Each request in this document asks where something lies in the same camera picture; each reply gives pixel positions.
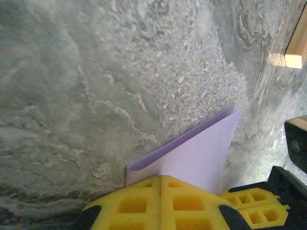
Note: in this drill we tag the purple paper sheet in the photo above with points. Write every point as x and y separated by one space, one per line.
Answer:
199 155

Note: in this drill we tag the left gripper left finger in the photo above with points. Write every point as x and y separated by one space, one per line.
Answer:
153 208

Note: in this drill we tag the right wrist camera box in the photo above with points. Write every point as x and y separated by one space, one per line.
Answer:
296 148

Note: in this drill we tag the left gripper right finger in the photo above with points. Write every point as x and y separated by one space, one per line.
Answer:
168 208

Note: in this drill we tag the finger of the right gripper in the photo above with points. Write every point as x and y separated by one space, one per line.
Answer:
263 194
278 213

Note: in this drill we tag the small wooden block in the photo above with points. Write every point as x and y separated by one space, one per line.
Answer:
296 48

